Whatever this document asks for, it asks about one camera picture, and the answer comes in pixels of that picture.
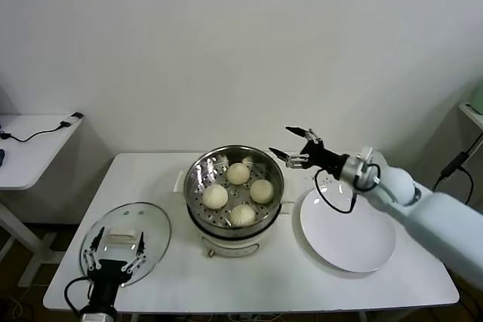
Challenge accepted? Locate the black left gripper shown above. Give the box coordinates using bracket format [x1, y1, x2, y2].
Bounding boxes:
[82, 226, 148, 307]

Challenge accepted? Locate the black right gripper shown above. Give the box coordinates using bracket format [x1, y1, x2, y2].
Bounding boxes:
[267, 125, 349, 180]

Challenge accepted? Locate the glass lid with white handle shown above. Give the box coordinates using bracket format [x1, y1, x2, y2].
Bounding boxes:
[78, 201, 173, 288]

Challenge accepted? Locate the white steamed baozi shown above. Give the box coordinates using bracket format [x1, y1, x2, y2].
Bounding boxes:
[202, 183, 229, 210]
[229, 203, 257, 227]
[226, 162, 251, 186]
[249, 179, 275, 204]

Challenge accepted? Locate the stainless steel steamer basket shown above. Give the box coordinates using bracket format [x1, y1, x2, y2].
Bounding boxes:
[173, 143, 298, 238]

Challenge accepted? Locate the white round plate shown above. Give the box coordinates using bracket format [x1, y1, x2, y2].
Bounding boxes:
[293, 186, 397, 273]

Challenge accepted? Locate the white electric cooking pot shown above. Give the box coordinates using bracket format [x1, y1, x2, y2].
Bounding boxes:
[187, 201, 291, 259]

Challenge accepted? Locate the white side table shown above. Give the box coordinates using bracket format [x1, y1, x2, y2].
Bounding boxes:
[0, 112, 86, 288]

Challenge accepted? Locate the pale green container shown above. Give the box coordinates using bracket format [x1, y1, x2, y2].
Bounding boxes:
[466, 78, 483, 115]

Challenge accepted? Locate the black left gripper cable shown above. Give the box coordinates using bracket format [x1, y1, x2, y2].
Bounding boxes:
[63, 276, 94, 314]

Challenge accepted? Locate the black cable with adapter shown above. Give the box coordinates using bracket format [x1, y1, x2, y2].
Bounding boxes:
[0, 112, 85, 144]

